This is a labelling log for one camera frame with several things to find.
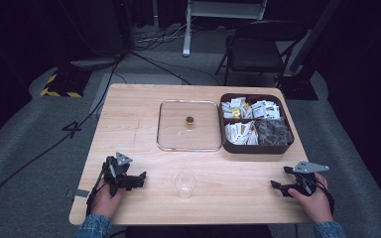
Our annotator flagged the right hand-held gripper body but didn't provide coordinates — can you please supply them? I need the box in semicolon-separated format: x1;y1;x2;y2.
288;160;330;198

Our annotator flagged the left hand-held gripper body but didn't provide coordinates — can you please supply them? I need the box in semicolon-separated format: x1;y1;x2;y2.
100;151;137;198

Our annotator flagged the person's right hand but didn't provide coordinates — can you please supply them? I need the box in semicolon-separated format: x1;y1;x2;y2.
287;173;334;223

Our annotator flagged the person's left hand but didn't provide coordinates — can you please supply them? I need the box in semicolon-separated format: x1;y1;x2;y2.
90;179;127;221

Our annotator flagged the brown divided storage box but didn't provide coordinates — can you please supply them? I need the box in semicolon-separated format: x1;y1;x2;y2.
217;92;295;156

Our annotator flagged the grey tape strip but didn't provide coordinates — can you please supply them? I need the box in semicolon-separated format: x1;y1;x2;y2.
73;188;90;199

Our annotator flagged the pile of dark tea bags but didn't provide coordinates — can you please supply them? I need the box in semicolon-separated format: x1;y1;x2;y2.
254;117;294;147

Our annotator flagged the clear plastic cup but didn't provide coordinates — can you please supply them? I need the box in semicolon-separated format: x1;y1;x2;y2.
173;170;198;200

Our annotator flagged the pile of white slim sachets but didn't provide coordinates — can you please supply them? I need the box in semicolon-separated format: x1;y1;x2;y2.
224;120;260;146

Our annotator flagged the pile of white brown-print packets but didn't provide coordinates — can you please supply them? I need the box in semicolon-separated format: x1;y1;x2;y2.
250;99;282;121

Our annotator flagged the clear square lid gold knob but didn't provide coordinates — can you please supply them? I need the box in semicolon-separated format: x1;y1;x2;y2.
156;98;223;153

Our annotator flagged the pile of white yellow packets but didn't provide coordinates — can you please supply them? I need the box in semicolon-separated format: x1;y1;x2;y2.
220;96;253;120

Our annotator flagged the black slanted stand with base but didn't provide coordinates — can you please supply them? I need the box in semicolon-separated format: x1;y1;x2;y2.
275;0;342;101

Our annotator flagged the black yellow striped stand base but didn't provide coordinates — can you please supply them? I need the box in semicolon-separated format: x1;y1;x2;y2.
40;66;92;99

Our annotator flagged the black folding chair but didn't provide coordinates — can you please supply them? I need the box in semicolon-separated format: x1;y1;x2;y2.
214;19;310;86

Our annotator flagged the dark upright stand column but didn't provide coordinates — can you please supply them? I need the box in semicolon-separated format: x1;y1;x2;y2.
55;0;134;71

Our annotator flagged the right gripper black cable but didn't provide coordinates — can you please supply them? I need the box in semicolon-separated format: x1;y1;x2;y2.
317;179;335;216

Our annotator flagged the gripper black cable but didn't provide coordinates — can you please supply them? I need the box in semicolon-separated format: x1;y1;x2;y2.
317;179;335;216
85;167;109;217

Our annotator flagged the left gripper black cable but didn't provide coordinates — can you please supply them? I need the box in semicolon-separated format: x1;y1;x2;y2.
85;167;109;217

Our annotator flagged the long black floor cable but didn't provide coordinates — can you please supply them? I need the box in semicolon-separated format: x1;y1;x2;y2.
0;53;127;214

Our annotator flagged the thin black floor cable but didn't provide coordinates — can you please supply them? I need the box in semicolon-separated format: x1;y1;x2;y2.
128;50;192;86

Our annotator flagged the bundle of floor cables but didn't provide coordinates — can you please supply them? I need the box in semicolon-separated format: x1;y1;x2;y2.
132;19;194;52

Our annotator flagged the white metal stand frame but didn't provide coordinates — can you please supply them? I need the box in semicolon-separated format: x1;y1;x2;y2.
182;0;269;59

